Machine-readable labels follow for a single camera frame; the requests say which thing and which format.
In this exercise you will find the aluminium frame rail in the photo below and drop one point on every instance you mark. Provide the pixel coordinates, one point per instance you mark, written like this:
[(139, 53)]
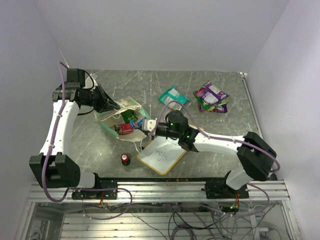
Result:
[(157, 192)]

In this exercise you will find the blue M&M's candy bag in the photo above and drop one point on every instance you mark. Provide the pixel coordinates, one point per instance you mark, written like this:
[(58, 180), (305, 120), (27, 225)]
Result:
[(138, 123)]

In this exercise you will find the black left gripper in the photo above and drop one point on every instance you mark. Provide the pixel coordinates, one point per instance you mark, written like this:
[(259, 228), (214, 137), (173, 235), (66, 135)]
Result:
[(105, 102)]

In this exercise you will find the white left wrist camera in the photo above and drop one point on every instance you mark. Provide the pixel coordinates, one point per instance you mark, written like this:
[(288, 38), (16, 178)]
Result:
[(88, 81)]

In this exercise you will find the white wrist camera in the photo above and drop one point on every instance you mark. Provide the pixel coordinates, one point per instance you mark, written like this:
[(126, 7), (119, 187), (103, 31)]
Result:
[(88, 81), (149, 127)]

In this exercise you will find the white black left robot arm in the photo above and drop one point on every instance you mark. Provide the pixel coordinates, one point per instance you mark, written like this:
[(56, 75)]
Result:
[(52, 167)]

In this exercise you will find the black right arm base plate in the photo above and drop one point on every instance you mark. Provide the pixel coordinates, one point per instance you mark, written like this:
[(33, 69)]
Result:
[(215, 188)]

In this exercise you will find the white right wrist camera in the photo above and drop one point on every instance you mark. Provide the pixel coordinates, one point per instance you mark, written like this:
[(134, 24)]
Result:
[(149, 127)]

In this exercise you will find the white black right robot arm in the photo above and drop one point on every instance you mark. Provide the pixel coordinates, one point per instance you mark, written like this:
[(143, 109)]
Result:
[(256, 157)]

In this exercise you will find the teal snack packet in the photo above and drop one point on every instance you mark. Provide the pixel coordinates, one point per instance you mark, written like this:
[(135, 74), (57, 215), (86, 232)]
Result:
[(173, 95)]

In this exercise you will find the red snack packet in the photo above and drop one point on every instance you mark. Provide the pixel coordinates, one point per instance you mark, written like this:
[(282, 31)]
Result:
[(124, 129)]

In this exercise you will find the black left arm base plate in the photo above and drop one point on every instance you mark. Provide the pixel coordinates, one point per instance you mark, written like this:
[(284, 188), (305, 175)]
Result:
[(107, 190)]

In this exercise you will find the purple Fox's berries candy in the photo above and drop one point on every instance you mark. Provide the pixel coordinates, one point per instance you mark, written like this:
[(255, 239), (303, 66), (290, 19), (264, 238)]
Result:
[(219, 108)]

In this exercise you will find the small yellow-framed whiteboard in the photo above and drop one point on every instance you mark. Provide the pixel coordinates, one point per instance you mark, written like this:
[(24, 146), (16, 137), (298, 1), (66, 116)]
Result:
[(161, 154)]

